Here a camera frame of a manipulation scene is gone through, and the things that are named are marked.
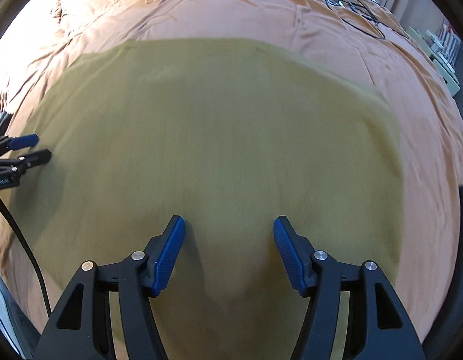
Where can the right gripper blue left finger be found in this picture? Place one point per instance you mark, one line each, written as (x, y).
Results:
(162, 252)

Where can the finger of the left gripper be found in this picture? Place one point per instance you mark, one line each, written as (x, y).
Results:
(23, 141)
(25, 162)

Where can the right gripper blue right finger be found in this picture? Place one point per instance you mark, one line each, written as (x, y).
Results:
(296, 254)

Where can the books on cabinet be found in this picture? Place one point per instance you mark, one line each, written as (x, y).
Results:
(445, 42)

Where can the orange bed blanket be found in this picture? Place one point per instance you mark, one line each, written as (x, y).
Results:
(355, 311)

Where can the white bedside cabinet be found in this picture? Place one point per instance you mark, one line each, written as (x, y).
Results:
(438, 60)

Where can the olive green cloth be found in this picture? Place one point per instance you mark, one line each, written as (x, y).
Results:
(229, 134)

